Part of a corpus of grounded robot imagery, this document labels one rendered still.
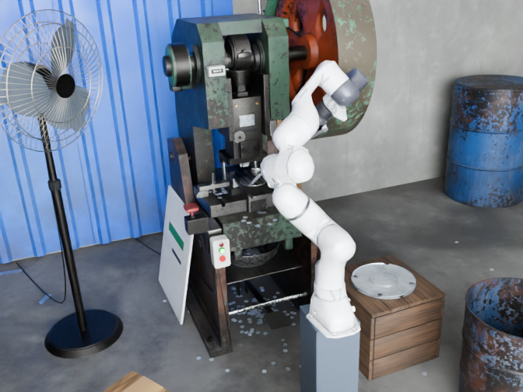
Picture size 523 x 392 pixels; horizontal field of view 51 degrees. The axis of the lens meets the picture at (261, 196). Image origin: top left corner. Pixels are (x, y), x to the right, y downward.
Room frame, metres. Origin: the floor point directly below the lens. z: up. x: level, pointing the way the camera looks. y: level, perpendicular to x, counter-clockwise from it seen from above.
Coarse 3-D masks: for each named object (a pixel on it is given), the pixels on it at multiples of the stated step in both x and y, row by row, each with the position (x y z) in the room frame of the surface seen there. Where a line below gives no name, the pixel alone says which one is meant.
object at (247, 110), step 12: (240, 96) 2.46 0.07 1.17; (252, 96) 2.45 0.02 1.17; (240, 108) 2.42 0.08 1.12; (252, 108) 2.44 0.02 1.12; (240, 120) 2.42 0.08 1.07; (252, 120) 2.44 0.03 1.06; (240, 132) 2.41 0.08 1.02; (252, 132) 2.44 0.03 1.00; (228, 144) 2.47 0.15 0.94; (240, 144) 2.39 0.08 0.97; (252, 144) 2.41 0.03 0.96; (240, 156) 2.39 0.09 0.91; (252, 156) 2.41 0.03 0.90
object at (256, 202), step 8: (256, 176) 2.45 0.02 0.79; (240, 184) 2.36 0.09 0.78; (256, 184) 2.34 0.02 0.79; (264, 184) 2.35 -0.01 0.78; (248, 192) 2.26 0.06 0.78; (256, 192) 2.25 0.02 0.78; (264, 192) 2.25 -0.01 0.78; (272, 192) 2.25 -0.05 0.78; (248, 200) 2.33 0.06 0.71; (256, 200) 2.34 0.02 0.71; (264, 200) 2.35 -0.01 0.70; (248, 208) 2.33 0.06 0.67; (256, 208) 2.34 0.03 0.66; (264, 208) 2.35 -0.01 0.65
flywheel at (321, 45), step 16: (288, 0) 2.81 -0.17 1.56; (304, 0) 2.69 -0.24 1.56; (320, 0) 2.54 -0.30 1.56; (288, 16) 2.87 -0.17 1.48; (304, 16) 2.70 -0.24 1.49; (320, 16) 2.58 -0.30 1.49; (288, 32) 2.88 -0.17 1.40; (304, 32) 2.70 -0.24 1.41; (320, 32) 2.56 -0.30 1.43; (320, 48) 2.54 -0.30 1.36; (336, 48) 2.33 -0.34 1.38; (304, 64) 2.62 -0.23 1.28; (320, 96) 2.54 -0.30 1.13
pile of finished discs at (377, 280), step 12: (372, 264) 2.29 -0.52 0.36; (384, 264) 2.29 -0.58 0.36; (360, 276) 2.19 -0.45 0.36; (372, 276) 2.17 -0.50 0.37; (384, 276) 2.17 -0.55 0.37; (396, 276) 2.18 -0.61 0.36; (408, 276) 2.17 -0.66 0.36; (360, 288) 2.09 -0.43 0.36; (372, 288) 2.09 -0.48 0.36; (384, 288) 2.08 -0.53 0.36; (396, 288) 2.08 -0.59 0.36; (408, 288) 2.07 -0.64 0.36
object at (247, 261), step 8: (264, 248) 2.59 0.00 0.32; (272, 248) 2.55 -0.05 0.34; (232, 256) 2.36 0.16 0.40; (248, 256) 2.34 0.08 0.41; (256, 256) 2.35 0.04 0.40; (264, 256) 2.37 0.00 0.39; (272, 256) 2.42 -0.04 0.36; (240, 264) 2.37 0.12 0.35; (248, 264) 2.37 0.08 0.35; (256, 264) 2.39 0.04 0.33
